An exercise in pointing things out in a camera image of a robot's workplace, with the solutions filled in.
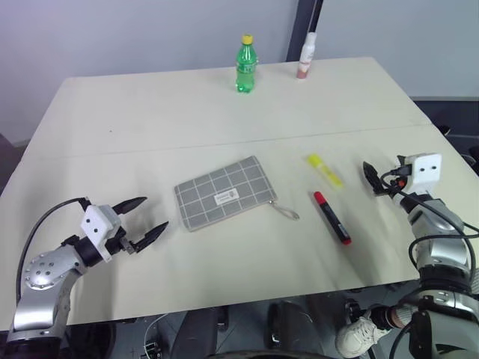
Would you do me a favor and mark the person's ankle with grey sock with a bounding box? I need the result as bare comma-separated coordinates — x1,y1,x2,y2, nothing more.
368,303,415,333

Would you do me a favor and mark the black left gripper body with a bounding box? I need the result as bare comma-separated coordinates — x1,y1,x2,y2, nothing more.
106,227,137,257

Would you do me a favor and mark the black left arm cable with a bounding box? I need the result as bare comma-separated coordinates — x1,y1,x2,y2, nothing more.
15,196,93,304

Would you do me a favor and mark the black marker with red caps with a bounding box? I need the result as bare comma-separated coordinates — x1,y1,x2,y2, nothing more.
312,190,354,247

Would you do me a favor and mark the dark vertical post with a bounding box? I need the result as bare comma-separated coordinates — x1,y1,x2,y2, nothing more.
285,0,320,63

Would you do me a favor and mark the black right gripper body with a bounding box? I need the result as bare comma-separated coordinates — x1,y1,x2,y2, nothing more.
376,164,412,205

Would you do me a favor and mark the thin white cable under table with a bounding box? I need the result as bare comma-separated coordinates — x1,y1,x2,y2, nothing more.
143,313,177,359

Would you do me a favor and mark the white sneaker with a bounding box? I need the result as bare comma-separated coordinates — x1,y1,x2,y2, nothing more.
334,316,391,358

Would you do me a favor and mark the black rounded shape under table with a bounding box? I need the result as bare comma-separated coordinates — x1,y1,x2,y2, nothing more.
264,300,316,351

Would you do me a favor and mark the yellow highlighter pen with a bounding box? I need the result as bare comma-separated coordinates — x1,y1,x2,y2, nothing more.
307,153,344,191

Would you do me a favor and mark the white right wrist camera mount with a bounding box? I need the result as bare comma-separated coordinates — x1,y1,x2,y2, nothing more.
395,152,443,196

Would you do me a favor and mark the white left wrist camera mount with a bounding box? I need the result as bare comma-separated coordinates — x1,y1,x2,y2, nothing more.
79,204,123,263

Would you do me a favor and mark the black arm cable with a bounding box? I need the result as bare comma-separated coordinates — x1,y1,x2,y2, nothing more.
377,168,479,271
15,196,93,304

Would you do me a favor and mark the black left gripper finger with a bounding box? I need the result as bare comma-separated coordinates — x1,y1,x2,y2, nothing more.
112,196,148,216
132,221,170,256

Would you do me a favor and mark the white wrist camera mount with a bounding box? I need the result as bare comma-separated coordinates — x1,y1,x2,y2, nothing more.
79,204,123,263
395,152,443,196

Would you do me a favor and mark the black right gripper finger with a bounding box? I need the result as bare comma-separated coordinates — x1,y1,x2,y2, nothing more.
367,166,384,196
361,160,376,186

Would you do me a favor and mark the white and pink bottle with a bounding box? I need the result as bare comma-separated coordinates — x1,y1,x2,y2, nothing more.
296,31,318,81

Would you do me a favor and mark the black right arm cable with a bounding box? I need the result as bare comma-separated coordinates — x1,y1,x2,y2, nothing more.
377,168,479,271

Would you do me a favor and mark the grey checked pencil pouch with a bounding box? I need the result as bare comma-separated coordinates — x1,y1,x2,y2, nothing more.
173,155,301,233

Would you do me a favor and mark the green bottle with yellow cap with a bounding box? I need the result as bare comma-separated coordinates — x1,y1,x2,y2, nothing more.
234,34,260,95

